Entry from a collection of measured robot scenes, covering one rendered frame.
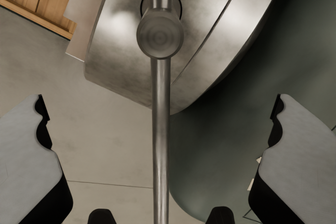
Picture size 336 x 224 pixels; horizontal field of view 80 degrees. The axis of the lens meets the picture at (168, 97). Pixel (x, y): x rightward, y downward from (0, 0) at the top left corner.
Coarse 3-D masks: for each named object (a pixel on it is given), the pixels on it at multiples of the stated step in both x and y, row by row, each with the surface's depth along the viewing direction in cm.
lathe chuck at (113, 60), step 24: (120, 0) 16; (192, 0) 16; (216, 0) 16; (96, 24) 17; (120, 24) 17; (192, 24) 17; (96, 48) 19; (120, 48) 19; (192, 48) 18; (96, 72) 22; (120, 72) 21; (144, 72) 20; (144, 96) 24
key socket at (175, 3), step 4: (144, 0) 16; (172, 0) 16; (176, 0) 16; (144, 4) 16; (172, 4) 16; (176, 4) 16; (180, 4) 16; (144, 8) 16; (176, 8) 17; (180, 8) 17; (144, 12) 17; (176, 12) 17; (180, 12) 17
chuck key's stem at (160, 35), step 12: (156, 12) 9; (168, 12) 9; (144, 24) 9; (156, 24) 9; (168, 24) 9; (180, 24) 9; (144, 36) 9; (156, 36) 9; (168, 36) 9; (180, 36) 9; (144, 48) 9; (156, 48) 9; (168, 48) 9
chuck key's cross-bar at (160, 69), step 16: (160, 0) 10; (160, 64) 11; (160, 80) 12; (160, 96) 12; (160, 112) 13; (160, 128) 13; (160, 144) 14; (160, 160) 14; (160, 176) 14; (160, 192) 15; (160, 208) 15
